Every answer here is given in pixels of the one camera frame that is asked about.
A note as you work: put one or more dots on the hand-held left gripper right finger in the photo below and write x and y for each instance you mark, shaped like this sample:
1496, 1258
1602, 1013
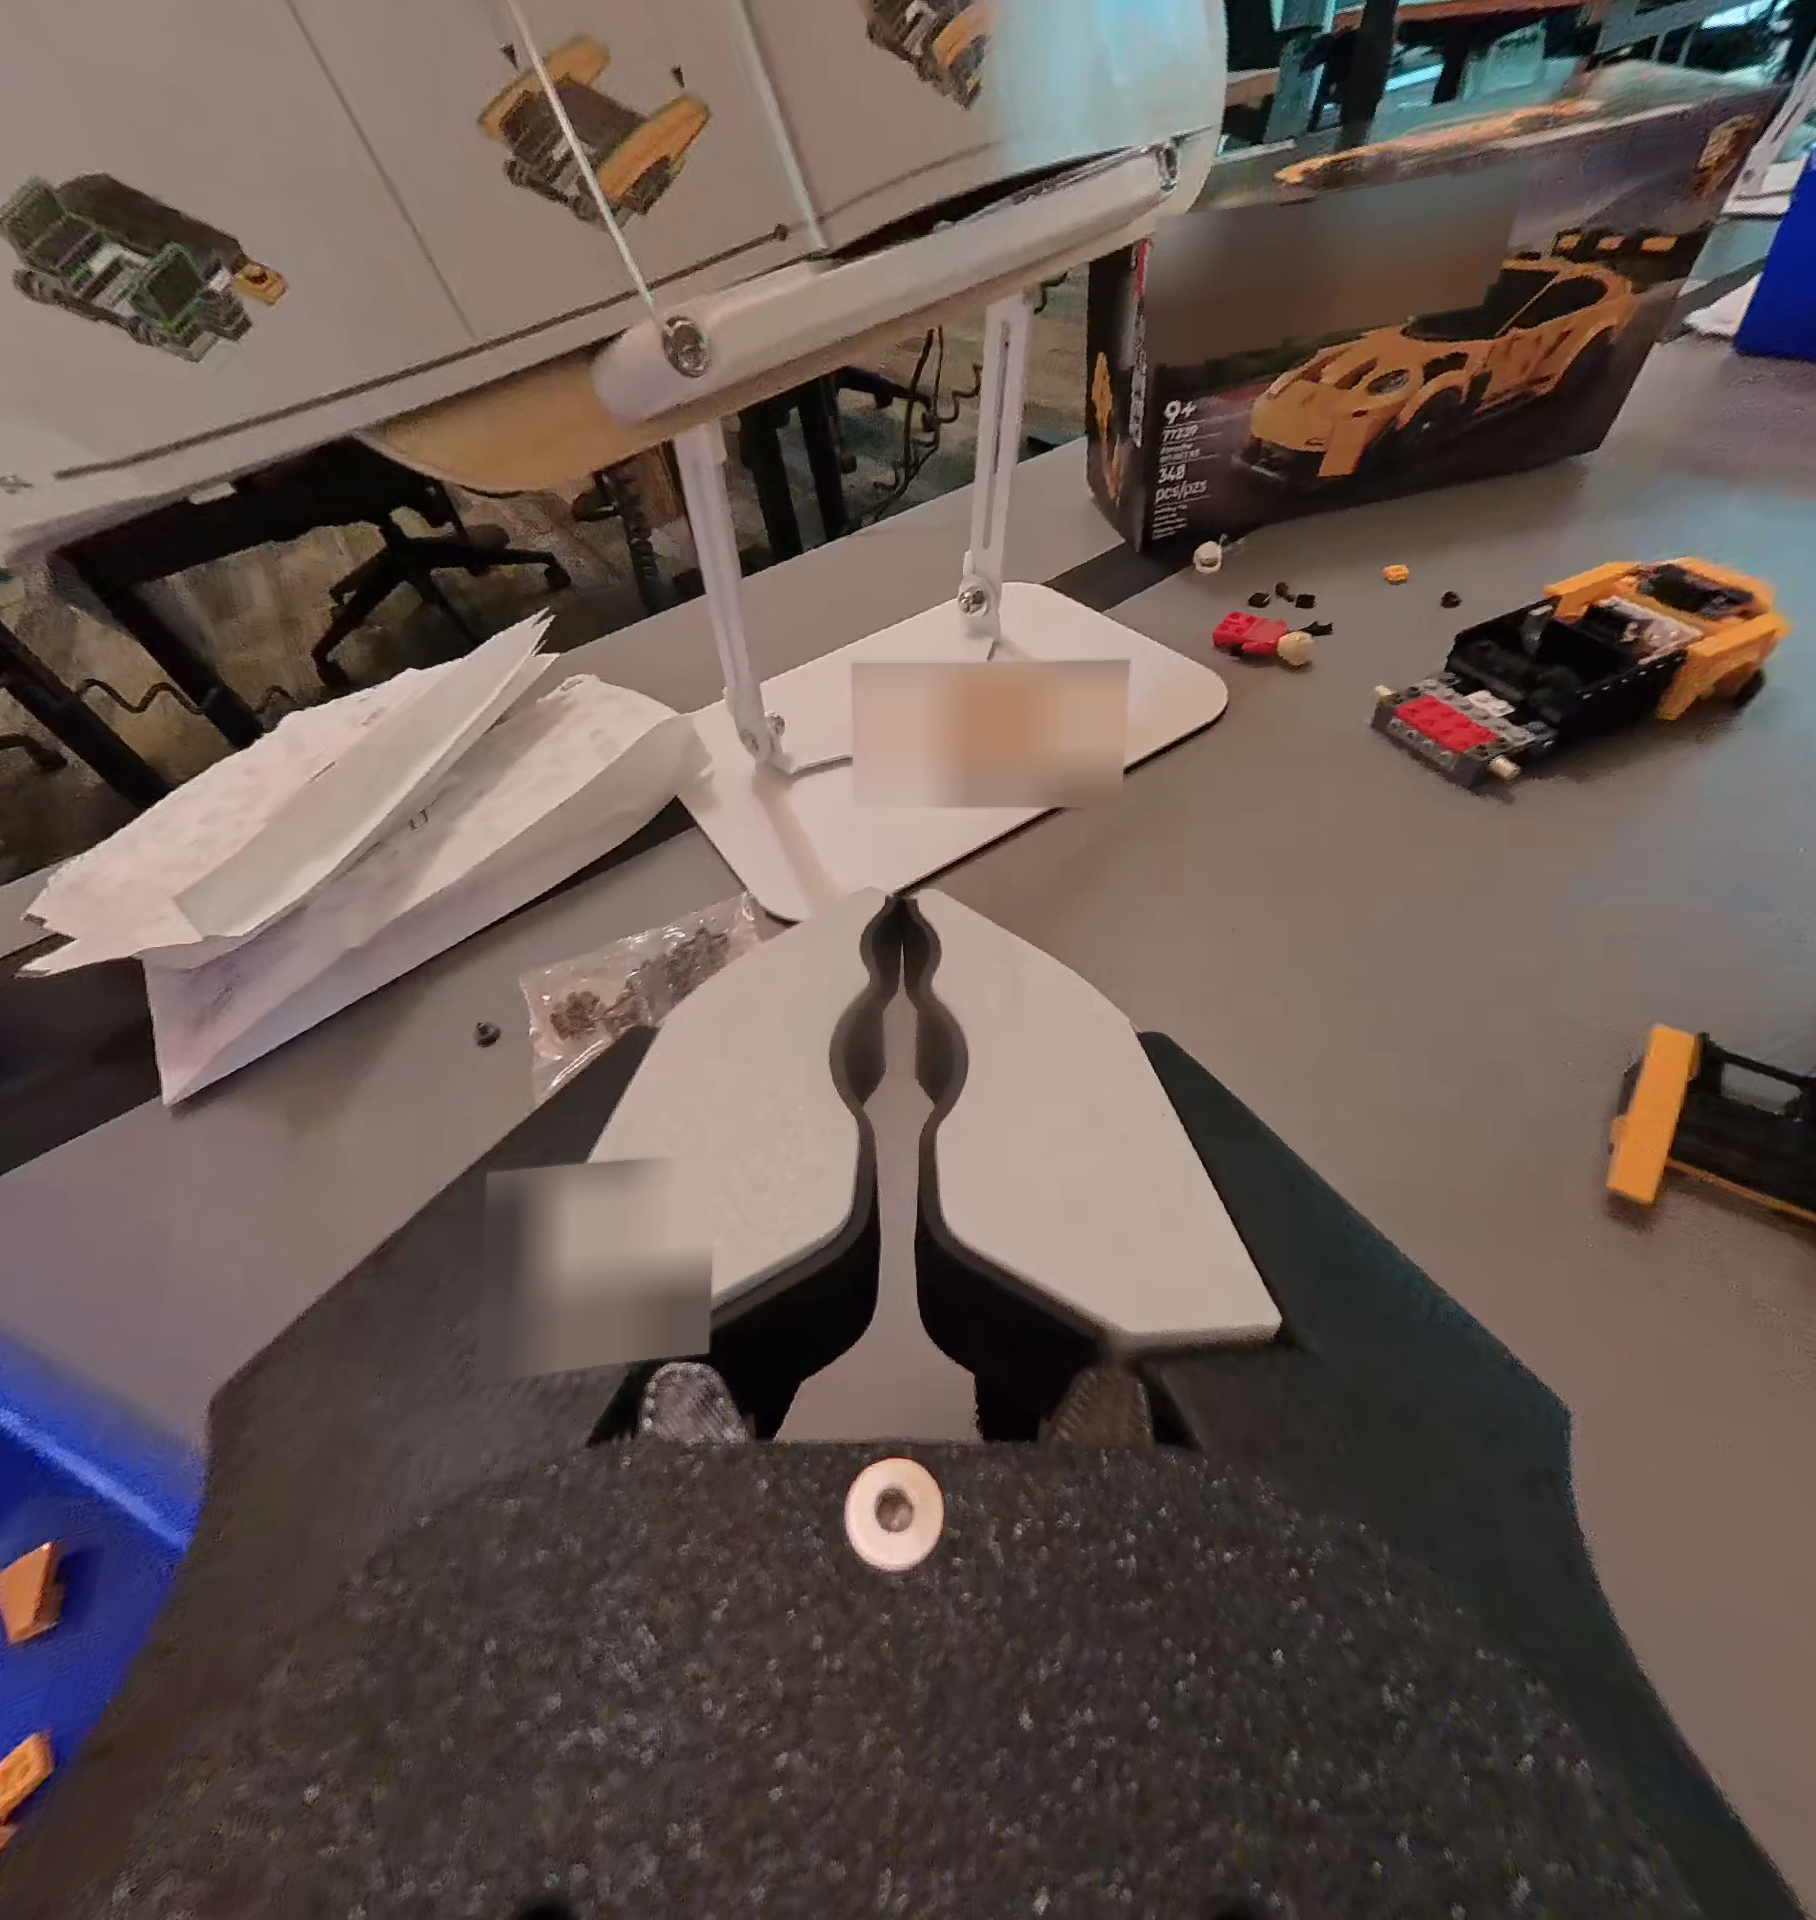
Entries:
1059, 1140

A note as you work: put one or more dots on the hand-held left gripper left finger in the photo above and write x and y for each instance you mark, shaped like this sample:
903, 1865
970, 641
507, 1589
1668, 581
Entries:
742, 1079

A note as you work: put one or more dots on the orange black lego subassembly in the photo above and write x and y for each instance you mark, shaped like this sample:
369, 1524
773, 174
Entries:
1748, 1110

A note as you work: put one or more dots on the blue plastic bin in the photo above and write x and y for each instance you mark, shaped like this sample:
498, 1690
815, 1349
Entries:
83, 1471
1807, 255

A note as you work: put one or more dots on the red lego minifigure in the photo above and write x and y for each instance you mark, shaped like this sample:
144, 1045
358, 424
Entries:
1240, 631

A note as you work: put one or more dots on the partly built lego car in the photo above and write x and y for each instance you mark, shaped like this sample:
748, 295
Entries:
1568, 659

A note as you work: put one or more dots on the orange car lego box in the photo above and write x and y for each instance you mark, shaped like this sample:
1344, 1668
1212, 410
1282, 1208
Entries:
1387, 421

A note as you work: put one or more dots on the pile of orange lego pieces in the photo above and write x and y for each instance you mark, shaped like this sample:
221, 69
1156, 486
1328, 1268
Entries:
26, 1592

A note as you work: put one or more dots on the lego instruction booklet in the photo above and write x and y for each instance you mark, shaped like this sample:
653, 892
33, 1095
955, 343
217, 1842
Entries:
323, 150

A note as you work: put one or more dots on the clear bag of dark parts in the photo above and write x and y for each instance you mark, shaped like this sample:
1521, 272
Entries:
624, 983

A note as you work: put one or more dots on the white paper bag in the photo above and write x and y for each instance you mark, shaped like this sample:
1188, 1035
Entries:
548, 810
323, 810

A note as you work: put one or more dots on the white book stand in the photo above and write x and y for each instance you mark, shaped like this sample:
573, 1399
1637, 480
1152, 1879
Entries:
1163, 690

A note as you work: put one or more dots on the black office chair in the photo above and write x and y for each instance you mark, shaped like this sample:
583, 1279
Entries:
397, 570

